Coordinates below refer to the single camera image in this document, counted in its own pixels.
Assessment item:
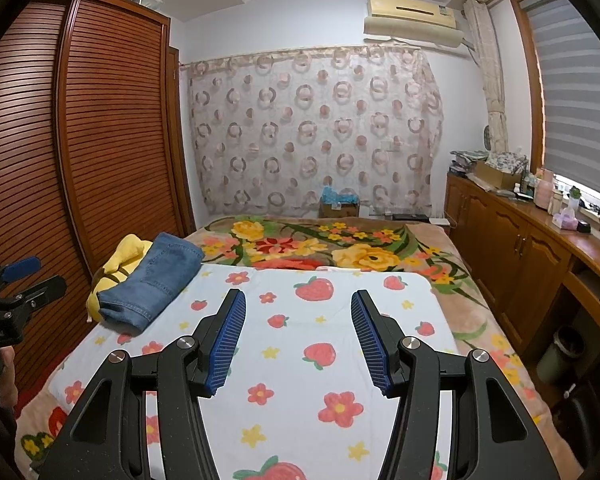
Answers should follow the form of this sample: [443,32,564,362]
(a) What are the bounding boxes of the blue denim pants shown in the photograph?
[99,232,204,336]

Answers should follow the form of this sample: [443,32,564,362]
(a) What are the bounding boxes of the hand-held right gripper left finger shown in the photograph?
[40,287,247,480]

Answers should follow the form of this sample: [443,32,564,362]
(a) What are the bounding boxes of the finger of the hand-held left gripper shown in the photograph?
[0,256,42,291]
[10,275,67,313]

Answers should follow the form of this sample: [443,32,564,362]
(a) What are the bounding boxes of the open cardboard box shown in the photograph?
[472,160,523,190]

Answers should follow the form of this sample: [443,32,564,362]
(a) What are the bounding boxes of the small cardboard box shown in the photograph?
[319,200,361,219]

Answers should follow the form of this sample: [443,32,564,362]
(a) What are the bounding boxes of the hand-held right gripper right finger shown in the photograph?
[350,289,561,480]

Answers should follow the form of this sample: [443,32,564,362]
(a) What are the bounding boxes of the grey striped window blind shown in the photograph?
[522,0,600,193]

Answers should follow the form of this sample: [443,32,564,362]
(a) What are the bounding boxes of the wooden louvred wardrobe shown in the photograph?
[0,0,196,401]

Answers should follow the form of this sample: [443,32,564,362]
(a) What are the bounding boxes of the floral patterned cloth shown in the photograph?
[485,152,528,173]

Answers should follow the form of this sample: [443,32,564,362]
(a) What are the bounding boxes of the lilac tissue pack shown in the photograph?
[552,207,580,231]

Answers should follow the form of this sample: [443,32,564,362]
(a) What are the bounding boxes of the long wooden cabinet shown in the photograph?
[446,172,600,386]

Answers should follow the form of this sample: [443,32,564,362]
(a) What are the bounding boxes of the yellow plush toy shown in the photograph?
[86,234,153,323]

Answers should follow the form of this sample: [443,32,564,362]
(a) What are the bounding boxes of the grey waste bin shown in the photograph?
[536,326,584,386]

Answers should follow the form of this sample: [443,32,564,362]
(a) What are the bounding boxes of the floral beige blanket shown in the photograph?
[17,215,581,480]

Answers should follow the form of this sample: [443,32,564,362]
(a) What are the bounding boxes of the circle patterned sheer curtain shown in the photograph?
[182,45,446,218]

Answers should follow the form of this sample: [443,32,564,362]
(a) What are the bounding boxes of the pink bottle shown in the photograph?
[534,170,555,210]

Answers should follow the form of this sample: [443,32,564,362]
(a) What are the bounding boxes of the blue plastic bag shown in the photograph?
[321,186,358,206]

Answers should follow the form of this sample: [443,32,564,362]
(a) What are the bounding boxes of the cream wall air conditioner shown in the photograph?
[364,0,468,50]

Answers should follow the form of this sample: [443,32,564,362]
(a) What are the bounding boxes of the person's left hand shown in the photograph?
[0,347,20,411]

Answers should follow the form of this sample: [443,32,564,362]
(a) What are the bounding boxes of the tied beige window curtain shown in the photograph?
[462,0,511,153]

